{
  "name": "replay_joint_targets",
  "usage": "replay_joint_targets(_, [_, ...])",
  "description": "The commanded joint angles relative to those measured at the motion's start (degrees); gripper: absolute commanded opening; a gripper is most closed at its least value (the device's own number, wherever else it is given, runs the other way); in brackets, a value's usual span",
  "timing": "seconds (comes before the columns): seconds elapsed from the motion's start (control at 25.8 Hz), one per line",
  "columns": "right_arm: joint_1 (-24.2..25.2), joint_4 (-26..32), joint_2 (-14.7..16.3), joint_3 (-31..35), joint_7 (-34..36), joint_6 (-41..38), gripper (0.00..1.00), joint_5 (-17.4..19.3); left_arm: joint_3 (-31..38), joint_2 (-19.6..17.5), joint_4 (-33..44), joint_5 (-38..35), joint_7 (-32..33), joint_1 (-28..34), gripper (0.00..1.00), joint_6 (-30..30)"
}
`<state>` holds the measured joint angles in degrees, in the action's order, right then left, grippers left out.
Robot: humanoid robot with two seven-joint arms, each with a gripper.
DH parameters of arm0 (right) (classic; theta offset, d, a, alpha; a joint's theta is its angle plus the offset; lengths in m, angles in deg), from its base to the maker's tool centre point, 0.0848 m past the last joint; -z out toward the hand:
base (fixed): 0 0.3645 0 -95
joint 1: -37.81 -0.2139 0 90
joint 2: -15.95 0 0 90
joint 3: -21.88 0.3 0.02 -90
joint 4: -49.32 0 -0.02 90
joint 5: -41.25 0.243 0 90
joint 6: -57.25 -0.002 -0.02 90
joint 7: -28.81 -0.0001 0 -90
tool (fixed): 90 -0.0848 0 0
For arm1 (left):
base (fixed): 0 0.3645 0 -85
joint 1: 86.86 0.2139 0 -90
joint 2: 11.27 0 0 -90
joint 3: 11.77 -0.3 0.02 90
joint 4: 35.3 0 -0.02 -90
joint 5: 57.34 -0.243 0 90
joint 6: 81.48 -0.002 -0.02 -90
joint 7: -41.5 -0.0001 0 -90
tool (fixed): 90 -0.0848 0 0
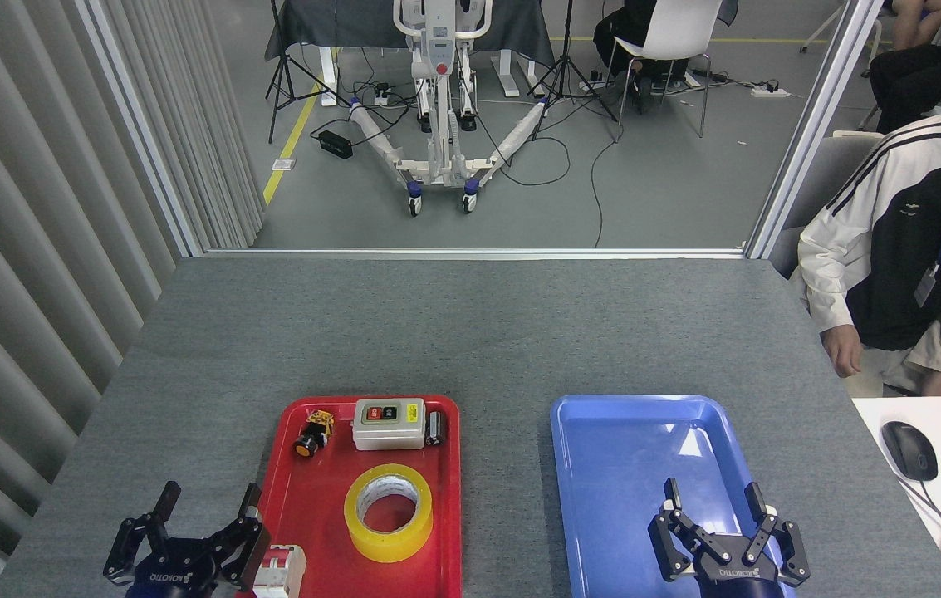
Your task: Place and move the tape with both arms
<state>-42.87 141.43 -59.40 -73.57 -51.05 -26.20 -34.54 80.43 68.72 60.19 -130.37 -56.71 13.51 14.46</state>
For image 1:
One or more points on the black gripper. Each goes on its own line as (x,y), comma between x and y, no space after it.
(175,573)
(740,581)

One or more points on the yellow tape roll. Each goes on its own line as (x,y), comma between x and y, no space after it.
(370,541)

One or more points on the person's hand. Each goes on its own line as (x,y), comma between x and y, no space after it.
(842,349)

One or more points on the white circuit breaker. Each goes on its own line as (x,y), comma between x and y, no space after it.
(281,571)

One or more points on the blue plastic tray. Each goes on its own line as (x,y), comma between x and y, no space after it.
(619,465)

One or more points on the red plastic tray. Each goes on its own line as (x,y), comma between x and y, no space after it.
(321,498)

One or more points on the yellow push button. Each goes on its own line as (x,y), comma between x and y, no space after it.
(309,442)

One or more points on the black computer mouse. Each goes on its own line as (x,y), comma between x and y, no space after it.
(909,450)

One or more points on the small black cylinder part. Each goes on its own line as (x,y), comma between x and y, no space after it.
(435,428)

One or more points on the person in white jacket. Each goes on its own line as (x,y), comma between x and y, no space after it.
(894,249)

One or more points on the white floor plate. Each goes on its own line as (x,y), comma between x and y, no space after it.
(284,164)

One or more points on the grey chair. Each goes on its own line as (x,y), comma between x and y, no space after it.
(827,166)

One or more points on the black power adapter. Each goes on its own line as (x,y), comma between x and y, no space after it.
(335,144)

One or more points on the white power strip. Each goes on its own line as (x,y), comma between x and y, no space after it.
(771,91)

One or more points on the black tripod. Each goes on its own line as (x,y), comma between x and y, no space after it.
(281,66)
(567,58)

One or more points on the person in dark trousers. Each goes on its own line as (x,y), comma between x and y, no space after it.
(927,75)

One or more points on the white chair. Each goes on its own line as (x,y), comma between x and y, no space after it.
(673,29)

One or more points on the person on white chair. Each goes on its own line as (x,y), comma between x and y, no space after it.
(615,37)

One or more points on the table with dark cloth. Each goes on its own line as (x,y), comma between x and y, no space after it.
(354,21)

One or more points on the white wheeled stand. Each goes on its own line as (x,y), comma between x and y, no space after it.
(440,50)

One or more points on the grey switch box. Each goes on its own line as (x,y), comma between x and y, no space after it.
(387,433)

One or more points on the silver rail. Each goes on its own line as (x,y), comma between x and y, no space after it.
(470,252)

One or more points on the silver post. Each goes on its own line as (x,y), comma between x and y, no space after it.
(811,124)

